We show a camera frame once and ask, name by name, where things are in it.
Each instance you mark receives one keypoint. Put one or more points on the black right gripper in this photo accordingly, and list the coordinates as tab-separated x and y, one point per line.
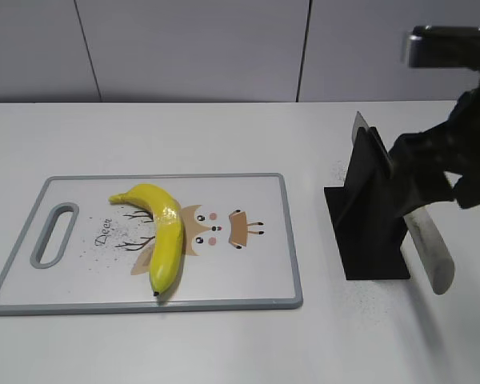
420	160

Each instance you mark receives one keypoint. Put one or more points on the steel knife with grey handle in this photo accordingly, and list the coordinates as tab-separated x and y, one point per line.
432	250

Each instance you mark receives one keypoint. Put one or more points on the yellow plastic banana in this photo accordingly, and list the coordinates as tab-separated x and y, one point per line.
169	232

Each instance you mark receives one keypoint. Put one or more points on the black knife stand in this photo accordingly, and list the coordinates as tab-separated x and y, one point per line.
368	233

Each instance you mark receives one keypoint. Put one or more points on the grey rimmed deer cutting board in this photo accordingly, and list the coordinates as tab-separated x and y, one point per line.
79	254

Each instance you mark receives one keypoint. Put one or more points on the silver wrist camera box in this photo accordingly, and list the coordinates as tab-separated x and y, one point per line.
443	47

